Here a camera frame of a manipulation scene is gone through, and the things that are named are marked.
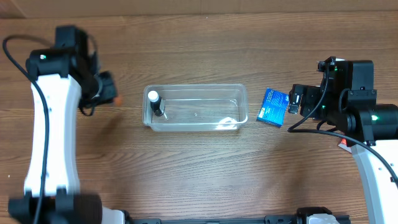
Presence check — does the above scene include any dark bottle white cap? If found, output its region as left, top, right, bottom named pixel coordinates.
left=147, top=90, right=165, bottom=116

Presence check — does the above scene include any red packet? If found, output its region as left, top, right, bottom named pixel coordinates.
left=338, top=138, right=351, bottom=153

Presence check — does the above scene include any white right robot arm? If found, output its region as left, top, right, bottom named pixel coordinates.
left=288, top=57, right=397, bottom=223

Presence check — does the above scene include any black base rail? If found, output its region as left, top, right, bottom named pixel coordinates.
left=124, top=206, right=351, bottom=224

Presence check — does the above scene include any blue box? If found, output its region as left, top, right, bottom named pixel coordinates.
left=257, top=88, right=289, bottom=128

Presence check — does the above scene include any clear plastic container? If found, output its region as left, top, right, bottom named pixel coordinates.
left=142, top=84, right=248, bottom=132

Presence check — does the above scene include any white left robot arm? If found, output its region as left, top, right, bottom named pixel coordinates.
left=8, top=26, right=129, bottom=224

